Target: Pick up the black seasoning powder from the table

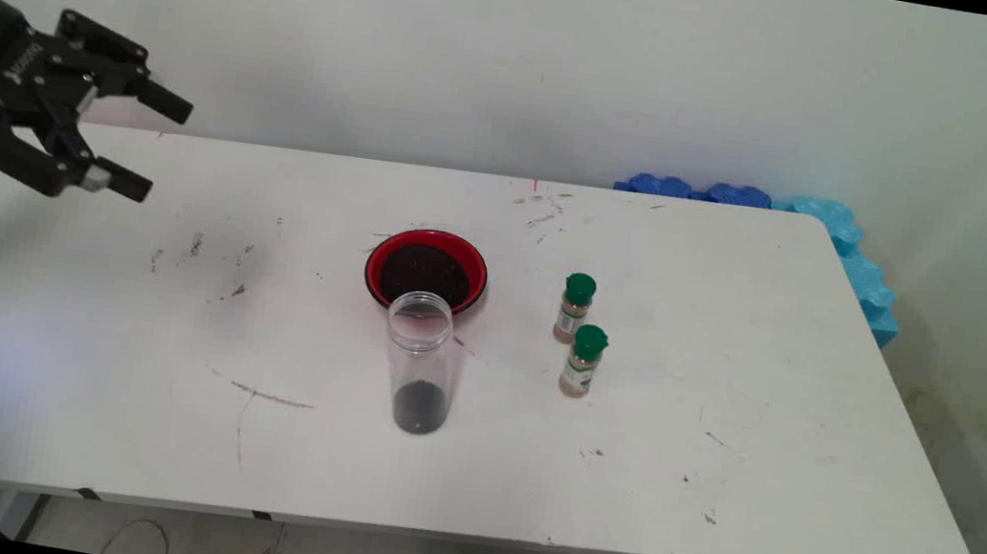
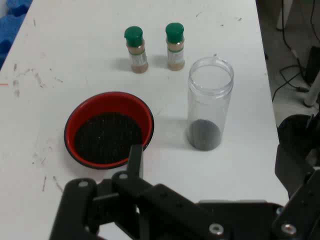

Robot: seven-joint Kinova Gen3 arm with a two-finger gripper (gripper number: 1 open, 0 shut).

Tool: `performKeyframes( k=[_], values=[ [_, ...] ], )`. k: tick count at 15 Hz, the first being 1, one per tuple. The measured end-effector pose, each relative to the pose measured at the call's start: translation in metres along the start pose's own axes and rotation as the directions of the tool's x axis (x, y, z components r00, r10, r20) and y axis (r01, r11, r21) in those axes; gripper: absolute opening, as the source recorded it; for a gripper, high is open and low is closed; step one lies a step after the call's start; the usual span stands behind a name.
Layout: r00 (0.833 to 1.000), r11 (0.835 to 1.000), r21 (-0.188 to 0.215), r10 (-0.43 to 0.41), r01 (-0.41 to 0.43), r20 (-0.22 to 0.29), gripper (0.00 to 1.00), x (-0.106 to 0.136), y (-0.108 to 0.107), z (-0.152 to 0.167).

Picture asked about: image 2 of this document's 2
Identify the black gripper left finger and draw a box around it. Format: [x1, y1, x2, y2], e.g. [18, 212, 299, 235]
[48, 144, 226, 240]

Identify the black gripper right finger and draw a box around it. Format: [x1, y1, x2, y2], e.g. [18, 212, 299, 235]
[271, 166, 320, 240]

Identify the black seeds pile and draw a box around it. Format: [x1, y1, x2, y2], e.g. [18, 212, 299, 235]
[187, 119, 222, 152]
[74, 111, 144, 165]

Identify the clear plastic jar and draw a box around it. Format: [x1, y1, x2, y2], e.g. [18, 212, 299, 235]
[186, 56, 235, 152]

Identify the black equipment stand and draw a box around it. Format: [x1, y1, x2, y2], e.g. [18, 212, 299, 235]
[274, 114, 320, 199]

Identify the red bowl with black rim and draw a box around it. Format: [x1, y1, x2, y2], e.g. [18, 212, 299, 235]
[63, 91, 155, 170]

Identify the white furniture leg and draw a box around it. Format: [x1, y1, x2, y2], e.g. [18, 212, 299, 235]
[276, 0, 294, 31]
[303, 72, 320, 109]

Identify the green-capped spice bottle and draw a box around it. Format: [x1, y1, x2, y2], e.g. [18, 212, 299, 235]
[165, 22, 186, 72]
[124, 25, 149, 74]

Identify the dark blue foam mat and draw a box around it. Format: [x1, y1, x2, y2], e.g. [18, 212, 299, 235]
[6, 0, 34, 16]
[0, 14, 27, 69]

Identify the black floor cable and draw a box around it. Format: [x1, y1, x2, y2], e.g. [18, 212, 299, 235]
[271, 64, 311, 102]
[309, 0, 320, 42]
[276, 0, 312, 87]

